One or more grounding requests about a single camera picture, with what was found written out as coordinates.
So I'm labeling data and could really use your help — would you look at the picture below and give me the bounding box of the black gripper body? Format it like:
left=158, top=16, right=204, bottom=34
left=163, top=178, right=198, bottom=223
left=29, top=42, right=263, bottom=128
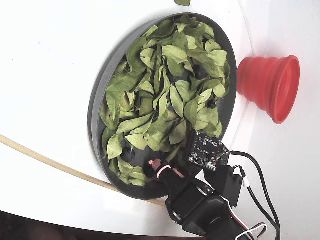
left=164, top=181, right=225, bottom=227

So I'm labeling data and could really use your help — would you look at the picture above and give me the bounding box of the black gripper finger with pink tip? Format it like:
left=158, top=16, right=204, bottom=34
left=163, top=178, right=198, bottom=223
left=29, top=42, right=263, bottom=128
left=173, top=161, right=205, bottom=185
left=148, top=158, right=196, bottom=199

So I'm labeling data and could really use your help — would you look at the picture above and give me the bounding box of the pile of green leaves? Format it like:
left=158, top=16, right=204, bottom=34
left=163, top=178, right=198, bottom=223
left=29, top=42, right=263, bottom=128
left=99, top=13, right=231, bottom=187

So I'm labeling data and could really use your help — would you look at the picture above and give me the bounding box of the dark grey round bowl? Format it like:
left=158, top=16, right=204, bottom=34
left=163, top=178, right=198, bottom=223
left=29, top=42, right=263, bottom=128
left=86, top=12, right=238, bottom=201

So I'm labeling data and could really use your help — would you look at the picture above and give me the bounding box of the red collapsible silicone cup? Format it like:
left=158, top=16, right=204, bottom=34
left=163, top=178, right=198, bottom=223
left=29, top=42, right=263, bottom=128
left=236, top=54, right=301, bottom=125

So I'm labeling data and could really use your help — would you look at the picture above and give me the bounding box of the long wooden stick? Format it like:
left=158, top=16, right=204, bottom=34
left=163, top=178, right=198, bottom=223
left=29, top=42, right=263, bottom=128
left=0, top=134, right=167, bottom=208

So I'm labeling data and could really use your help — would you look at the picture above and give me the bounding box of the black camera circuit board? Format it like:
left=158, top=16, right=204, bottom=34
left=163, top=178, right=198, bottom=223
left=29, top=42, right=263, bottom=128
left=187, top=129, right=230, bottom=172

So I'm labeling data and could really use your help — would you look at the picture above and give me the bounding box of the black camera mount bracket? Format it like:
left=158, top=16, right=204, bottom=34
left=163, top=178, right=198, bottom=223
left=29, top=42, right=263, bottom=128
left=203, top=164, right=245, bottom=208

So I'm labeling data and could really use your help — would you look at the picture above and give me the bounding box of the thin black cable white connector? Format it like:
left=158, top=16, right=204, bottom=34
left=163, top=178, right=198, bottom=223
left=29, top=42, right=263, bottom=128
left=233, top=164, right=280, bottom=240

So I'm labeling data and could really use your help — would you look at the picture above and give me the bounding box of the thick black cable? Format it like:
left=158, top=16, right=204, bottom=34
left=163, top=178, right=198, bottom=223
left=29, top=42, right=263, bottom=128
left=226, top=151, right=281, bottom=240

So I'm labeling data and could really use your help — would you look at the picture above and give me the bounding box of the white red servo wire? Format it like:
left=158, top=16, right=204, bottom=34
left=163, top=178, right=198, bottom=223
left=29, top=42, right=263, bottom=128
left=223, top=197, right=268, bottom=240

